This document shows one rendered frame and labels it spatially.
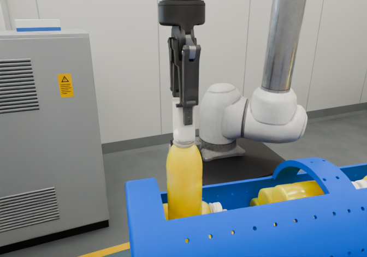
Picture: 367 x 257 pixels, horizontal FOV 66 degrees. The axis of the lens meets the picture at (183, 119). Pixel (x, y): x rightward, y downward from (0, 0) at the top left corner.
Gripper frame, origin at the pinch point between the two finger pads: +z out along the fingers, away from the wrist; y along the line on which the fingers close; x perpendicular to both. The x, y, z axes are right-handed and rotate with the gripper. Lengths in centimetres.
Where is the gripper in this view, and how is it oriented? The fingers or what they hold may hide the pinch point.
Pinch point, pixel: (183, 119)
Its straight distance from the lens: 52.2
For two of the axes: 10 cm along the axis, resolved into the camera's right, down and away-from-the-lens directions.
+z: 0.1, 9.3, 3.6
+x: 9.7, -1.0, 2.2
